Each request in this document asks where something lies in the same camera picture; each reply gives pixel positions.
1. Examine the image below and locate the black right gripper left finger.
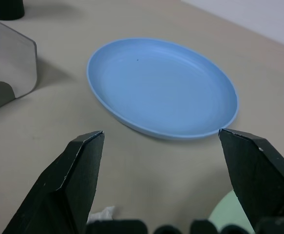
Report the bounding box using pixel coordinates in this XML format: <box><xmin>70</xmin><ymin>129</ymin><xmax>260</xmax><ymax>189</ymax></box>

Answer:
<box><xmin>1</xmin><ymin>131</ymin><xmax>105</xmax><ymax>234</ymax></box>

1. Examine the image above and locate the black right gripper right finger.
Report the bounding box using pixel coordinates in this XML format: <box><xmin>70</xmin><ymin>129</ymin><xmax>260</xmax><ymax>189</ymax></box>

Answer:
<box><xmin>218</xmin><ymin>128</ymin><xmax>284</xmax><ymax>232</ymax></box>

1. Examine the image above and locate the white paper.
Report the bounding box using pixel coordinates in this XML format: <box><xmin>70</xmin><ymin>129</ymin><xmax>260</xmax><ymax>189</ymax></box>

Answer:
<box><xmin>87</xmin><ymin>206</ymin><xmax>115</xmax><ymax>223</ymax></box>

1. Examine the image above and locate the light green bowl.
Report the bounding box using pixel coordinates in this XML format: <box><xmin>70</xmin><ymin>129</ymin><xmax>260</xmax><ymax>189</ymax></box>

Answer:
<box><xmin>208</xmin><ymin>190</ymin><xmax>256</xmax><ymax>234</ymax></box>

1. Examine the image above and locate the blue round plate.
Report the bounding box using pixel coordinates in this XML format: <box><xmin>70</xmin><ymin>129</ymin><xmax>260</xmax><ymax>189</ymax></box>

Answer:
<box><xmin>86</xmin><ymin>37</ymin><xmax>240</xmax><ymax>141</ymax></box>

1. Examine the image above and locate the gray whiteboard eraser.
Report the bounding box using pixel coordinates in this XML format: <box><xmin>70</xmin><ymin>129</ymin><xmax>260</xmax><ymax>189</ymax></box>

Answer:
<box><xmin>0</xmin><ymin>15</ymin><xmax>38</xmax><ymax>115</ymax></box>

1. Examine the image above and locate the black plastic cup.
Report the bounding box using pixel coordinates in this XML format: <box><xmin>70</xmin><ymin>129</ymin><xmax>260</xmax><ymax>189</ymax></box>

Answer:
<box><xmin>0</xmin><ymin>0</ymin><xmax>25</xmax><ymax>20</ymax></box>

